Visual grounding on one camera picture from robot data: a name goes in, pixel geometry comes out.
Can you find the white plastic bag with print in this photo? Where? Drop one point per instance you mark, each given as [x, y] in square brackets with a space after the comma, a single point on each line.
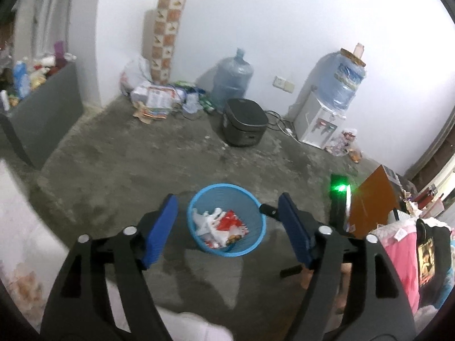
[135, 74]

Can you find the beige bottle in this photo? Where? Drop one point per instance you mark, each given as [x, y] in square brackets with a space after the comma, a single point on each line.
[359, 50]

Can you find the tall patterned cardboard box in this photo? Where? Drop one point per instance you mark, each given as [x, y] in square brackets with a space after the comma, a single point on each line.
[167, 39]

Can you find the blue labelled water jug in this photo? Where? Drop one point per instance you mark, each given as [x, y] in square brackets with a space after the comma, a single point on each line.
[341, 81]

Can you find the orange board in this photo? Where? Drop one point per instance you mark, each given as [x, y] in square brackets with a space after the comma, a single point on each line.
[373, 202]

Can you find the clear bag of snacks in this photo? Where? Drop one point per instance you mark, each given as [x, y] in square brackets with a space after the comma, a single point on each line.
[346, 142]

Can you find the white wall socket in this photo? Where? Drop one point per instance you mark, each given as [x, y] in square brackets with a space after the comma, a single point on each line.
[283, 84]

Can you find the black table leg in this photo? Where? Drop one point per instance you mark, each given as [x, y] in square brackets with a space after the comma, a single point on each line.
[14, 138]

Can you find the blue plastic basket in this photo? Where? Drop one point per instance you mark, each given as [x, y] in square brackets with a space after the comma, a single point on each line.
[213, 195]

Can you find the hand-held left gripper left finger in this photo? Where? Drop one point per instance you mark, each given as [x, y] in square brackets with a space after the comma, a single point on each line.
[160, 231]

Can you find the white cloth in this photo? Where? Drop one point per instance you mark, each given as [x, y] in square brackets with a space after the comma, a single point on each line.
[199, 328]

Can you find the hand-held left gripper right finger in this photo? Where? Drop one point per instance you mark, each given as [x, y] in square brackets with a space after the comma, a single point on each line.
[297, 231]

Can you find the pile of paper litter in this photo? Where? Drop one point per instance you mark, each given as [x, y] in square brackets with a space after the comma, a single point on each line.
[160, 97]

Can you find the empty blue water jug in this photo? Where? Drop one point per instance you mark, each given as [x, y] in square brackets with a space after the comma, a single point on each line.
[231, 81]

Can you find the small white bottle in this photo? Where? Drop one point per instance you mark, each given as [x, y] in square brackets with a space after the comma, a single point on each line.
[4, 100]

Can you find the grey cabinet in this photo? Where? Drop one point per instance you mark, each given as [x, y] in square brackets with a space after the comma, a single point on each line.
[46, 113]

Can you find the dark grey rice cooker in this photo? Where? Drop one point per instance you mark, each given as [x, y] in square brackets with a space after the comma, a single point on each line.
[243, 120]

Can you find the black printed shirt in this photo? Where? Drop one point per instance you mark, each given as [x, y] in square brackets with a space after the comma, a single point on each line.
[439, 241]

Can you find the white water dispenser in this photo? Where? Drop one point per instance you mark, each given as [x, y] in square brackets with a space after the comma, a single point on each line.
[312, 120]

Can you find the blue detergent bottle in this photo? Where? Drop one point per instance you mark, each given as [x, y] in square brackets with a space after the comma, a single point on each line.
[21, 78]

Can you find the purple cup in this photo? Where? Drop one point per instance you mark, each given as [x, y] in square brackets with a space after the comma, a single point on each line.
[59, 53]

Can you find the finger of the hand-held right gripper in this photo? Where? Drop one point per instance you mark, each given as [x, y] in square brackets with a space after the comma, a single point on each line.
[291, 271]
[268, 210]

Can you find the person's bare leg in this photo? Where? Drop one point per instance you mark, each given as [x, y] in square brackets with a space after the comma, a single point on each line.
[342, 291]

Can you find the pink blanket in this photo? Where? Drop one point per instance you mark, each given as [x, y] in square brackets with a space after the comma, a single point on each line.
[401, 266]

